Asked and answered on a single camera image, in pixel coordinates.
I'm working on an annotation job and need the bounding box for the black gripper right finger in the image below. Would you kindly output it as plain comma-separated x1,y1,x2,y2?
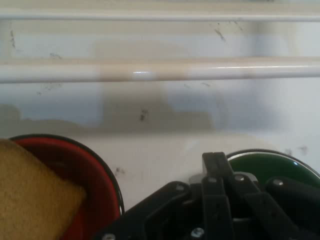
217,151,320,240

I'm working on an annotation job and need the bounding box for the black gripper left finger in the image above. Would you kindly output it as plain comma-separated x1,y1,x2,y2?
93,151,232,240

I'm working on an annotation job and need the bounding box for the green bowl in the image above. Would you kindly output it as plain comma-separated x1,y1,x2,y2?
224,149,320,198

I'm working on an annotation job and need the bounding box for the red bowl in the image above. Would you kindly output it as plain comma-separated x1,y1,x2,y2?
8,134,125,240

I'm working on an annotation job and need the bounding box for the thick white rack bar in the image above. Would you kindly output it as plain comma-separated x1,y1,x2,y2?
0,57,320,84

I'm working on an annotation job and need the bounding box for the yellow sponge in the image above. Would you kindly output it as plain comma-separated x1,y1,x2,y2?
0,138,87,240

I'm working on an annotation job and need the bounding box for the thin white rack bar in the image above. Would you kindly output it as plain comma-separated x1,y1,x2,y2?
0,9,320,23

